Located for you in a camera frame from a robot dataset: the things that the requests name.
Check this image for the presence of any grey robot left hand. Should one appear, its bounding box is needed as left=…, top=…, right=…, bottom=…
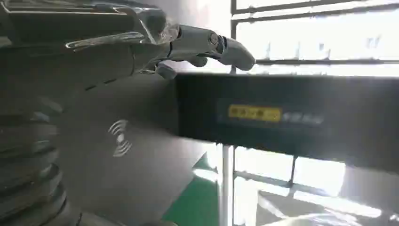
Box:
left=0, top=0, right=256, bottom=226

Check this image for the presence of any ribbed grey left arm sleeve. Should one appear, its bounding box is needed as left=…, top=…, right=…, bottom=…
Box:
left=0, top=103, right=68, bottom=226

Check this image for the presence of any yellow label on panel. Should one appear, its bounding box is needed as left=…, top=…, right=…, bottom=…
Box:
left=228, top=105, right=283, bottom=123

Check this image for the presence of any white metal table leg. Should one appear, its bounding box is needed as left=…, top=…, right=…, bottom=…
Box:
left=219, top=145, right=235, bottom=226

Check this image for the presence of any black table side panel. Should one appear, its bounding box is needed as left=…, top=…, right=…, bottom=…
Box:
left=175, top=73, right=399, bottom=176

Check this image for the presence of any dark metal window frame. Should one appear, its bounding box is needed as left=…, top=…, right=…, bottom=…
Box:
left=230, top=0, right=399, bottom=74

